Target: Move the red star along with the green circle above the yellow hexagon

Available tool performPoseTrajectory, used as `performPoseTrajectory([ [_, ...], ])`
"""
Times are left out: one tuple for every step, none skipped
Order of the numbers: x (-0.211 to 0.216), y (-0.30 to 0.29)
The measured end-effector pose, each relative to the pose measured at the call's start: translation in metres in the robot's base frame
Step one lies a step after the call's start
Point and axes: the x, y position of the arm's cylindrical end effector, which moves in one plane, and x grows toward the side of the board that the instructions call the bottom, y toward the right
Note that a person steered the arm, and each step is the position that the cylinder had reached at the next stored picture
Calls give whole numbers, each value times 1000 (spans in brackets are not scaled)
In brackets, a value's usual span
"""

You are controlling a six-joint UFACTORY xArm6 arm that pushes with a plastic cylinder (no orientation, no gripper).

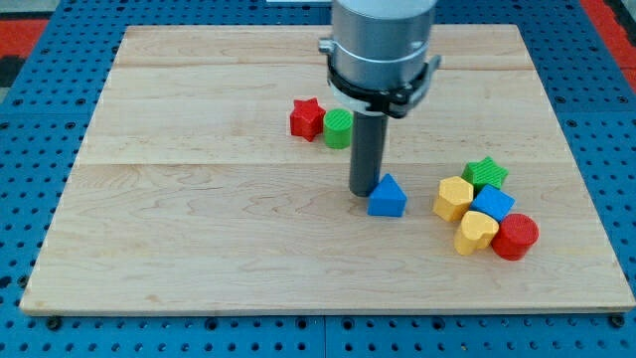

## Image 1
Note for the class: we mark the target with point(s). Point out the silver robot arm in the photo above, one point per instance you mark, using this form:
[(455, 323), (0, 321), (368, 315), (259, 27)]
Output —
[(376, 54)]

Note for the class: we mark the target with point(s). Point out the red star block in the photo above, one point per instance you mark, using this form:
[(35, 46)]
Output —
[(306, 118)]

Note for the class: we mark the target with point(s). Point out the yellow hexagon block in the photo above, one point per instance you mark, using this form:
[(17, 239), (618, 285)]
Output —
[(453, 199)]

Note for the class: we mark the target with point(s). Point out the green star block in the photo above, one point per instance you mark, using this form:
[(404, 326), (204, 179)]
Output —
[(485, 172)]

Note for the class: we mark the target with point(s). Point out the green cylinder block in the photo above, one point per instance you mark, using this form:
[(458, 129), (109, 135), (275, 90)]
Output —
[(337, 128)]

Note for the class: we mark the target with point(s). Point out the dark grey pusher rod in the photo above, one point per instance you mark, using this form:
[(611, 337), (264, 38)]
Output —
[(367, 150)]

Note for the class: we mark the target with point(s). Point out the blue triangle block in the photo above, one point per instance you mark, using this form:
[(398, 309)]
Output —
[(388, 199)]

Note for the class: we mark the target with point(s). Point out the wooden board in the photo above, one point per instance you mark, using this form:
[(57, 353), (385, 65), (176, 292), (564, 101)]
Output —
[(190, 197)]

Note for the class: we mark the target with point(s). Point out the yellow heart block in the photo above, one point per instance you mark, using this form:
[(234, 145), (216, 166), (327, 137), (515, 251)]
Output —
[(475, 232)]

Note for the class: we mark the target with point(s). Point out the blue cube block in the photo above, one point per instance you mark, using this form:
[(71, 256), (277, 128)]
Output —
[(493, 202)]

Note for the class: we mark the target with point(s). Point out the red cylinder block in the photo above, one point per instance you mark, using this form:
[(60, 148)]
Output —
[(516, 235)]

